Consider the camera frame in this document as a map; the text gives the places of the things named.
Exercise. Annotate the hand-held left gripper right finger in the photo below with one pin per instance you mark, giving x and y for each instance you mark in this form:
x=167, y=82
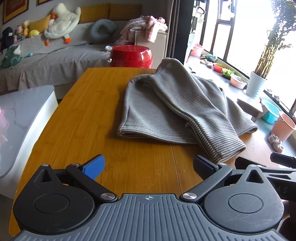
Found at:
x=203, y=165

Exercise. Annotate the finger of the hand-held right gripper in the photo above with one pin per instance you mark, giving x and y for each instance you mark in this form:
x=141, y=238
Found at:
x=283, y=159
x=241, y=162

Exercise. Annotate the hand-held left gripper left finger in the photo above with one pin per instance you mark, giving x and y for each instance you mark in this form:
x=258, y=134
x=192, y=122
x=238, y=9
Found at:
x=94, y=167

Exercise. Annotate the striped knit garment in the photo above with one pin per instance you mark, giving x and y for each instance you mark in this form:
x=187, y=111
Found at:
x=175, y=109

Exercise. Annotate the person's right forearm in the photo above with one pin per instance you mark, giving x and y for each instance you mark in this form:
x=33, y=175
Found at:
x=290, y=222

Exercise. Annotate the pink clothes pile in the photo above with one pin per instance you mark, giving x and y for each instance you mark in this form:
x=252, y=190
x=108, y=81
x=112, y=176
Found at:
x=148, y=26

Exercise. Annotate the pink slippers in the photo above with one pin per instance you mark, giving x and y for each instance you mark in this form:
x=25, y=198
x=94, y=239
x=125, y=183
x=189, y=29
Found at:
x=276, y=142

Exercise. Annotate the pink bucket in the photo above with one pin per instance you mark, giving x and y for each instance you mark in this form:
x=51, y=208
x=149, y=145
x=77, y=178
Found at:
x=284, y=127

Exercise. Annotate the teal bucket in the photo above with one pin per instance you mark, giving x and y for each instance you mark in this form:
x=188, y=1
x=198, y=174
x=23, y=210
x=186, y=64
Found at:
x=270, y=113

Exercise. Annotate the small white stool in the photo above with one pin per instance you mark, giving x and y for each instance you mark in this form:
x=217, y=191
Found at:
x=249, y=106

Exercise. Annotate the white plant pot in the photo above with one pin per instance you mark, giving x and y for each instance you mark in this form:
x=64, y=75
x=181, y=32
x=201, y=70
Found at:
x=255, y=84

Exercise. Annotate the pink metal bowl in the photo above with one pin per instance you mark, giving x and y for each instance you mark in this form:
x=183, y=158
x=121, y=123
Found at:
x=238, y=82

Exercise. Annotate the white marble side table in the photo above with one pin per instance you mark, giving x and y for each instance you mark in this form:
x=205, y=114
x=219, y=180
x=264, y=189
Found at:
x=25, y=115

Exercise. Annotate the green plant tray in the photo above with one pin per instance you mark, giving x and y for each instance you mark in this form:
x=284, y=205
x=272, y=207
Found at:
x=227, y=73

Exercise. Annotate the red bowl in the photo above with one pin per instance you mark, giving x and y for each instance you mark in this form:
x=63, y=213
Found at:
x=218, y=67

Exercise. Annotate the pink toy box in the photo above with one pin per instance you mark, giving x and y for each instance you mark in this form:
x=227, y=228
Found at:
x=2, y=129

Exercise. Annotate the beige slippers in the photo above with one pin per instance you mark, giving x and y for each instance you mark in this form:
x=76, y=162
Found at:
x=207, y=63

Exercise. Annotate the green toy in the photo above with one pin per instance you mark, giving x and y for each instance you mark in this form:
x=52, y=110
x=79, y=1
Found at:
x=209, y=58

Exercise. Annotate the bamboo plant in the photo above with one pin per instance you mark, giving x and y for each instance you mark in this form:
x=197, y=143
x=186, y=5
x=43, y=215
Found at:
x=272, y=46

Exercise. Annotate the grey covered sofa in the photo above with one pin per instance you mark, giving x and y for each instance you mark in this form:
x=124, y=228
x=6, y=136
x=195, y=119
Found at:
x=57, y=60

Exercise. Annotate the red round stool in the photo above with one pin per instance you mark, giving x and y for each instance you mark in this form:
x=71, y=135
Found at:
x=129, y=58

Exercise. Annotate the pink basin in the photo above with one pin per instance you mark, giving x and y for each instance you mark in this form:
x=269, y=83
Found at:
x=196, y=50

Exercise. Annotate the small white toy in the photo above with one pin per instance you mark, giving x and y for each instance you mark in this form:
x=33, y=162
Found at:
x=108, y=48

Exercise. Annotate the grey neck pillow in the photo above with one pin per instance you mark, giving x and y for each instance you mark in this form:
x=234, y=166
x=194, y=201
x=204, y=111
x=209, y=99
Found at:
x=101, y=31

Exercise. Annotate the dark curtain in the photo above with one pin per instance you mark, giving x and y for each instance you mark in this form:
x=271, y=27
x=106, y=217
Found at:
x=178, y=30

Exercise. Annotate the green cloth on sofa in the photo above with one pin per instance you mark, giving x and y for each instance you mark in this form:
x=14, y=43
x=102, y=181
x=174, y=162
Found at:
x=11, y=56

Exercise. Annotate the small yellow plush toy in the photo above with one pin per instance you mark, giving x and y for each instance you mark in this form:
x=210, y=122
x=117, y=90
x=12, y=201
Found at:
x=34, y=33

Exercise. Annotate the white goose plush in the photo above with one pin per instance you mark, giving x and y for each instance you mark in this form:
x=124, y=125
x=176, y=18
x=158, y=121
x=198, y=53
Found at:
x=62, y=22

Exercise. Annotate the yellow throw pillow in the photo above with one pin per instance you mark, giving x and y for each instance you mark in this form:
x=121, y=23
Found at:
x=39, y=24

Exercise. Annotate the mustard sofa back cushion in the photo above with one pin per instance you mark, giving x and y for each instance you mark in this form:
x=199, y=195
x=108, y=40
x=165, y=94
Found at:
x=92, y=12
x=124, y=10

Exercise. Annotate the pink and yellow doll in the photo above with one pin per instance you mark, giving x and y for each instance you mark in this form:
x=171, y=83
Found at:
x=22, y=30

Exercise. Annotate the dark navy bag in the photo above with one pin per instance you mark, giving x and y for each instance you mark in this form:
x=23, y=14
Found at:
x=7, y=37

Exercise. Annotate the dark framed picture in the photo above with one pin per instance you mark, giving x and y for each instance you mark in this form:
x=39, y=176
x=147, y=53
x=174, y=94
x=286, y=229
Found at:
x=42, y=1

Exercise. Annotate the large red framed picture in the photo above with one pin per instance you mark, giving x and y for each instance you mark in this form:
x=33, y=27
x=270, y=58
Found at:
x=15, y=9

